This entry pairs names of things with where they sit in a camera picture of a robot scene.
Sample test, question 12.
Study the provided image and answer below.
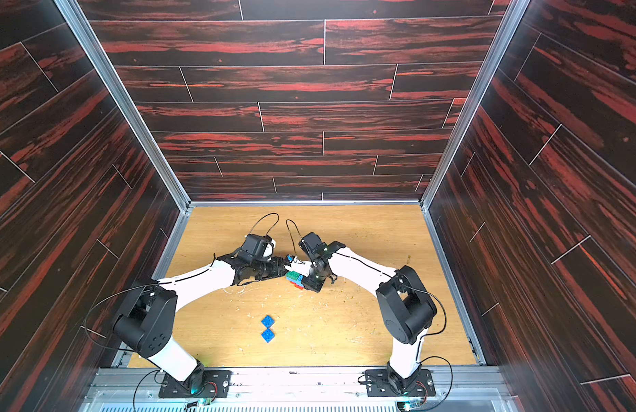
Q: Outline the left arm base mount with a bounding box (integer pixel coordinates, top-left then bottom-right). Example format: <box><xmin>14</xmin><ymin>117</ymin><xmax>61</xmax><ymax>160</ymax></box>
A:
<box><xmin>158</xmin><ymin>365</ymin><xmax>232</xmax><ymax>400</ymax></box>

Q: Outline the left camera cable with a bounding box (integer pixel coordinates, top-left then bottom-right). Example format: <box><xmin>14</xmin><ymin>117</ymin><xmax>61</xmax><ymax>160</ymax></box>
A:
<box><xmin>247</xmin><ymin>212</ymin><xmax>281</xmax><ymax>237</ymax></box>

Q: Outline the aluminium left corner post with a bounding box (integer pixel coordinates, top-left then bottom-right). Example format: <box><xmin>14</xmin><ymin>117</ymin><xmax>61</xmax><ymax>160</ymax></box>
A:
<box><xmin>53</xmin><ymin>0</ymin><xmax>192</xmax><ymax>213</ymax></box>

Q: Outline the aluminium right corner post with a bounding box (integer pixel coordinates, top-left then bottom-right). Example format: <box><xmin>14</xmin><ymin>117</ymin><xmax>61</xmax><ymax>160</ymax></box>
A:
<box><xmin>421</xmin><ymin>0</ymin><xmax>530</xmax><ymax>216</ymax></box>

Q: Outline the light blue long lego brick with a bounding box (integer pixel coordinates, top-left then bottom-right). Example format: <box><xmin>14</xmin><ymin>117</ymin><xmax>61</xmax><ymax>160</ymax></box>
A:
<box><xmin>286</xmin><ymin>276</ymin><xmax>303</xmax><ymax>286</ymax></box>

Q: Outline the aluminium front rail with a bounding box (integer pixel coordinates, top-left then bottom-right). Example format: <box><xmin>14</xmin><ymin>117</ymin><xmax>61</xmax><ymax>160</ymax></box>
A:
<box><xmin>79</xmin><ymin>366</ymin><xmax>519</xmax><ymax>411</ymax></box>

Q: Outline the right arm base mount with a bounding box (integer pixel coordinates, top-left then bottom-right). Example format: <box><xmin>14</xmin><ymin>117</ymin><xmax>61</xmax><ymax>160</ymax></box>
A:
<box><xmin>357</xmin><ymin>365</ymin><xmax>436</xmax><ymax>398</ymax></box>

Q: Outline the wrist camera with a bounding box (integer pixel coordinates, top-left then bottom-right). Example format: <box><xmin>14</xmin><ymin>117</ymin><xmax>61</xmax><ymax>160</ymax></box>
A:
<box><xmin>285</xmin><ymin>232</ymin><xmax>327</xmax><ymax>276</ymax></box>
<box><xmin>236</xmin><ymin>233</ymin><xmax>276</xmax><ymax>264</ymax></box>

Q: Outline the right camera cable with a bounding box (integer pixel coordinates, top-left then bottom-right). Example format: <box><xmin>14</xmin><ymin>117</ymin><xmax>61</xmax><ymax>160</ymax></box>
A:
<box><xmin>285</xmin><ymin>218</ymin><xmax>304</xmax><ymax>259</ymax></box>

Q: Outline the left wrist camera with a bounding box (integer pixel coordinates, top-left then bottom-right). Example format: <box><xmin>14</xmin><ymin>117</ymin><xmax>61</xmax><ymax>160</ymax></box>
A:
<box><xmin>236</xmin><ymin>233</ymin><xmax>276</xmax><ymax>264</ymax></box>

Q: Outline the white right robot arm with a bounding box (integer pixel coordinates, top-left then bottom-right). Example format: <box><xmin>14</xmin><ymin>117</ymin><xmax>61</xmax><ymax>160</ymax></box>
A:
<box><xmin>292</xmin><ymin>233</ymin><xmax>437</xmax><ymax>379</ymax></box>

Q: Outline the aluminium corner post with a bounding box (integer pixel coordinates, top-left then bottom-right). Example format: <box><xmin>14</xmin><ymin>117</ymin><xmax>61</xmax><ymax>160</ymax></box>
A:
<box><xmin>53</xmin><ymin>0</ymin><xmax>192</xmax><ymax>213</ymax></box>
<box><xmin>421</xmin><ymin>0</ymin><xmax>530</xmax><ymax>216</ymax></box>

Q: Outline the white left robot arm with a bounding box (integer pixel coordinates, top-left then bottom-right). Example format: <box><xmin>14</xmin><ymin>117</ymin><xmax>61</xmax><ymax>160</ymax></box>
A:
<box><xmin>113</xmin><ymin>255</ymin><xmax>288</xmax><ymax>394</ymax></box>

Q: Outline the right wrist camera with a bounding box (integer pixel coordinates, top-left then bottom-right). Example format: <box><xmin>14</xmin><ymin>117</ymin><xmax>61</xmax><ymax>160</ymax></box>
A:
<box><xmin>285</xmin><ymin>232</ymin><xmax>327</xmax><ymax>276</ymax></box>

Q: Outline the green long lego brick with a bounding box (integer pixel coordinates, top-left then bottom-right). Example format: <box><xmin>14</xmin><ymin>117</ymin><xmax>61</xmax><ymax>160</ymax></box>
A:
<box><xmin>285</xmin><ymin>271</ymin><xmax>303</xmax><ymax>280</ymax></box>

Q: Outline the camera cable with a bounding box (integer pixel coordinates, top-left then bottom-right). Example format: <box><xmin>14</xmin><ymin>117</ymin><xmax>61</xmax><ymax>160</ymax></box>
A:
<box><xmin>285</xmin><ymin>218</ymin><xmax>304</xmax><ymax>259</ymax></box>
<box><xmin>247</xmin><ymin>212</ymin><xmax>281</xmax><ymax>237</ymax></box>

